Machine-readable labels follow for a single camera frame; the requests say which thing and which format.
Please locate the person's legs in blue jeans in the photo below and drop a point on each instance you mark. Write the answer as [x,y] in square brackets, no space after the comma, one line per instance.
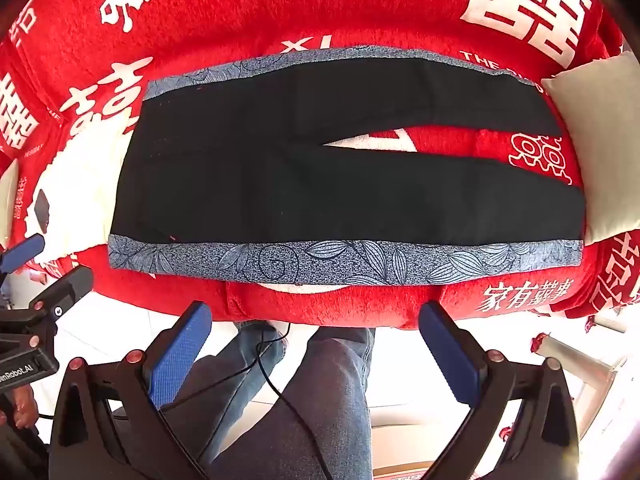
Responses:
[325,400]

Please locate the cream cloth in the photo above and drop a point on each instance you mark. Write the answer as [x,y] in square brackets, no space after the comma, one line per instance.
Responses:
[85,200]

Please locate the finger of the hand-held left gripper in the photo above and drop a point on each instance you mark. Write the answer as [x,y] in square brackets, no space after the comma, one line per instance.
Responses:
[27,249]
[67,284]

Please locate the person's left hand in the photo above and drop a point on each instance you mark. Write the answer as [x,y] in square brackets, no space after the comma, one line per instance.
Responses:
[20,407]

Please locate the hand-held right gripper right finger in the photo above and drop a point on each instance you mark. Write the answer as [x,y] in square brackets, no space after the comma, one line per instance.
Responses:
[450,360]

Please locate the black pants with blue trim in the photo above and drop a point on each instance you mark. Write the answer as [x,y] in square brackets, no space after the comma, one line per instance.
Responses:
[300,185]

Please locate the metal frame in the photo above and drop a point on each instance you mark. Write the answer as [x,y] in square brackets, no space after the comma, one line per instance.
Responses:
[567,356]

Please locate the red printed blanket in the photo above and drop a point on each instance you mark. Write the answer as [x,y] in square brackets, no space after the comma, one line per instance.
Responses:
[400,10]

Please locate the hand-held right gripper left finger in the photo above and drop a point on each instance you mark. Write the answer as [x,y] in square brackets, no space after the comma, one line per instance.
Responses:
[180,355]

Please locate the white pillow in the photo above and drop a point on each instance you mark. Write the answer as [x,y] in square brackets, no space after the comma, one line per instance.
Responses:
[600,135]

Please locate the beige cushion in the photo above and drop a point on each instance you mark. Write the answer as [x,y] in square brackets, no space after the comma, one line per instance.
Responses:
[7,200]

